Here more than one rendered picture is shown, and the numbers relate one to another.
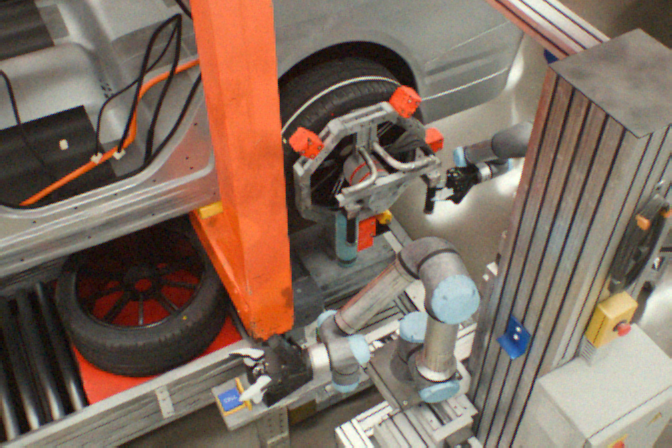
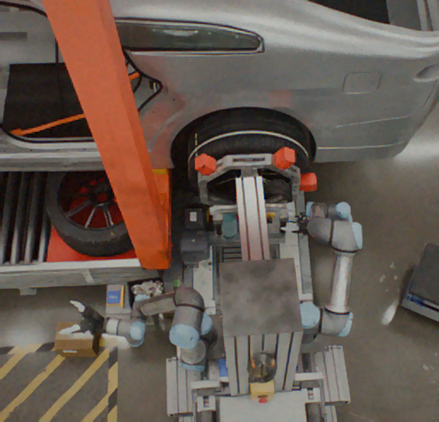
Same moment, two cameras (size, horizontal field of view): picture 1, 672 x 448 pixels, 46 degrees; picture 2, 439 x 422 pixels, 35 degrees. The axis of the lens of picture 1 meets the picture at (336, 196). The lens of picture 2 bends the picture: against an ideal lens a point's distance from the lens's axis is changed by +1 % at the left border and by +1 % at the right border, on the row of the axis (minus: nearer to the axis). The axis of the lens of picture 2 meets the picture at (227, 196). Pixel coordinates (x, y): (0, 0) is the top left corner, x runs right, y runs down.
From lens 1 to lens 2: 153 cm
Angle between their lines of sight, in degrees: 22
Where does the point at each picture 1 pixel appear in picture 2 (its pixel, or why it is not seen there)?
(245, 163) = (123, 192)
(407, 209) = (321, 196)
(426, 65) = (322, 130)
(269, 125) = (137, 179)
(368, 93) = (259, 145)
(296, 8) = (213, 83)
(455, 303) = (179, 340)
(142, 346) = (80, 241)
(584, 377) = (247, 409)
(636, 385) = not seen: outside the picture
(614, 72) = (250, 285)
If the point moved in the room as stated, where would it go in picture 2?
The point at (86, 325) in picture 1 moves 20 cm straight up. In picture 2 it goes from (55, 214) to (46, 197)
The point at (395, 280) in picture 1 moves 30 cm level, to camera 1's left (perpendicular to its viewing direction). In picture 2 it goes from (169, 304) to (108, 274)
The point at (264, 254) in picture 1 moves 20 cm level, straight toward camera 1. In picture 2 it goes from (142, 232) to (127, 268)
